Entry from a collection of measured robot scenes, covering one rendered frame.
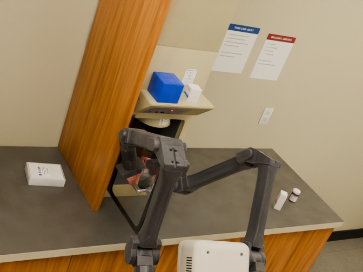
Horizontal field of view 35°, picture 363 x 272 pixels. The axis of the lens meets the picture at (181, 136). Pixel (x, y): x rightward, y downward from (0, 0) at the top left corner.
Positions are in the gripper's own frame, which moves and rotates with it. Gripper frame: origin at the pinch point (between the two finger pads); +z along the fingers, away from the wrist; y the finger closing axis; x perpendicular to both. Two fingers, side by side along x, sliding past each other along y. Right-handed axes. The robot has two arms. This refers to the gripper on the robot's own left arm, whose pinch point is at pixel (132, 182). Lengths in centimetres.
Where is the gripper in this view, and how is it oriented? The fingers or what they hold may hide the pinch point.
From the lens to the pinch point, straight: 236.0
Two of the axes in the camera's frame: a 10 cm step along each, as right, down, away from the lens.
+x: 4.8, 5.7, -6.7
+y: -8.8, 3.4, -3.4
